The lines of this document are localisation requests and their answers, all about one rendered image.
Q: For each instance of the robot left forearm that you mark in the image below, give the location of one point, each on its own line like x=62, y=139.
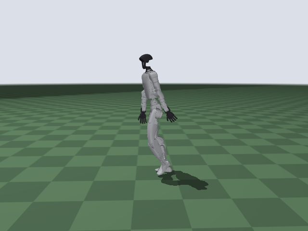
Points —
x=162, y=101

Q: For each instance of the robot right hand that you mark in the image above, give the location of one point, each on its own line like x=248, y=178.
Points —
x=142, y=116

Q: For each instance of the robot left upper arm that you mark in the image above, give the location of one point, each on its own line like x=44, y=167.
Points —
x=154, y=78

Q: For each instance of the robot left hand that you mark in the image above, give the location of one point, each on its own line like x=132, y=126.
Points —
x=170, y=115

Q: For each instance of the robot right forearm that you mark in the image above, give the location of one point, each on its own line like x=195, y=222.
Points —
x=143, y=104

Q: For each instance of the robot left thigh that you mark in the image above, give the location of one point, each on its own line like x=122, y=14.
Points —
x=153, y=124

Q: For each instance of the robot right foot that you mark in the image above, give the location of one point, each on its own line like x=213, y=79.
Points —
x=169, y=169

